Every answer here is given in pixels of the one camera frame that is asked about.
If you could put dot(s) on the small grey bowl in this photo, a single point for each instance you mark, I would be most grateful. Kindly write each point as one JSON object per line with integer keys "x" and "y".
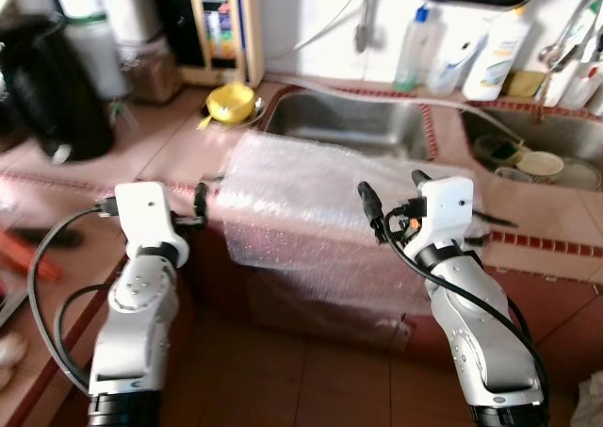
{"x": 509, "y": 174}

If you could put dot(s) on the chrome faucet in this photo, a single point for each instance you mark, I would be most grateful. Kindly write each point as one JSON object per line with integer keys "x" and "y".
{"x": 565, "y": 45}

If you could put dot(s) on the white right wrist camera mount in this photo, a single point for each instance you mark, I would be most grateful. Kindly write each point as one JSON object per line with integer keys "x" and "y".
{"x": 448, "y": 210}

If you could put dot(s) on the clear bubble wrap sheet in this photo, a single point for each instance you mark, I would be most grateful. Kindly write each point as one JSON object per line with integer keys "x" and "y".
{"x": 301, "y": 201}

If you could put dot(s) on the steel sink basin with dishes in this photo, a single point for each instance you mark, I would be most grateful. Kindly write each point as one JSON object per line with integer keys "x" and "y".
{"x": 565, "y": 130}

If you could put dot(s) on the yellow sponge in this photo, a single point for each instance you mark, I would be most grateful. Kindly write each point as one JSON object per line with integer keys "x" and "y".
{"x": 523, "y": 83}

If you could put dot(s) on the white bottle with green cap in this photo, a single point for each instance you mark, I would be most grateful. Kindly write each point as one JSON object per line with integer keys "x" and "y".
{"x": 99, "y": 59}

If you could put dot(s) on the glass jar with brown contents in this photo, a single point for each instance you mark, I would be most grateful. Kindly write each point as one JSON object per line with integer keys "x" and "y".
{"x": 151, "y": 73}

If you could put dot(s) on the small white bottle blue label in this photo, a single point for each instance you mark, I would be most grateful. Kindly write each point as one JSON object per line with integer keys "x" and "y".
{"x": 457, "y": 69}

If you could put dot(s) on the clear bottle with blue cap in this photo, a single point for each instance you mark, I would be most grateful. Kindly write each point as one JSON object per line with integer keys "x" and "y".
{"x": 415, "y": 59}

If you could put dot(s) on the white bottle with red print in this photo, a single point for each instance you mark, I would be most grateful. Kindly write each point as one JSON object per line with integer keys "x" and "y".
{"x": 579, "y": 88}

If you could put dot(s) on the beige water ionizer appliance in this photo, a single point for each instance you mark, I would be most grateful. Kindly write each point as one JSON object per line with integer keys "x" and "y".
{"x": 221, "y": 31}

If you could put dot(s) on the black kettle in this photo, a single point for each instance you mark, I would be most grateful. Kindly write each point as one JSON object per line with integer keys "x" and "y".
{"x": 57, "y": 97}

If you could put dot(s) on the white bowl with brown rim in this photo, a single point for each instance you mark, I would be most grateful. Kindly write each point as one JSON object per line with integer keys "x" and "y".
{"x": 540, "y": 166}

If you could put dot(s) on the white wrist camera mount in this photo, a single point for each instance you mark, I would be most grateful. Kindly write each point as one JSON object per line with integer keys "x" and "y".
{"x": 146, "y": 215}
{"x": 448, "y": 210}

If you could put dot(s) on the white cloth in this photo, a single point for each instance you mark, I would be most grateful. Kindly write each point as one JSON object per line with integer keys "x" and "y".
{"x": 589, "y": 403}

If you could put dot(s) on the large white detergent bottle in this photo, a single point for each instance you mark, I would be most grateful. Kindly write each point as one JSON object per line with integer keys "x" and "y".
{"x": 495, "y": 64}

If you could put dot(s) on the grey plate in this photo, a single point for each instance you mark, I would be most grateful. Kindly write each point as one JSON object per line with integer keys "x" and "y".
{"x": 582, "y": 177}

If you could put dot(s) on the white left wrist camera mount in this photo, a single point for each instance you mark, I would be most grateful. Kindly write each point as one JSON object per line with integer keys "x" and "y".
{"x": 146, "y": 215}

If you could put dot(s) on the empty steel sink basin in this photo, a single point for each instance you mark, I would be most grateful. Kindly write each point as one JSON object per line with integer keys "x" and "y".
{"x": 349, "y": 125}

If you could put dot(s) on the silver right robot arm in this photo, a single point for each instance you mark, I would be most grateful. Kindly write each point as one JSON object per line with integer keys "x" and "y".
{"x": 480, "y": 342}

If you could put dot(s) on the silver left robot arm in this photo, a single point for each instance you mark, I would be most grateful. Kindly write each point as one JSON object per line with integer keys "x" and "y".
{"x": 132, "y": 333}

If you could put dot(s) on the red object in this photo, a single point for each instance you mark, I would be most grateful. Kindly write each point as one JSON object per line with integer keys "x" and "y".
{"x": 28, "y": 255}

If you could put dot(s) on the yellow bowl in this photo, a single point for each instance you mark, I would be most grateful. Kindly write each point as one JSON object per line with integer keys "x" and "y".
{"x": 231, "y": 102}

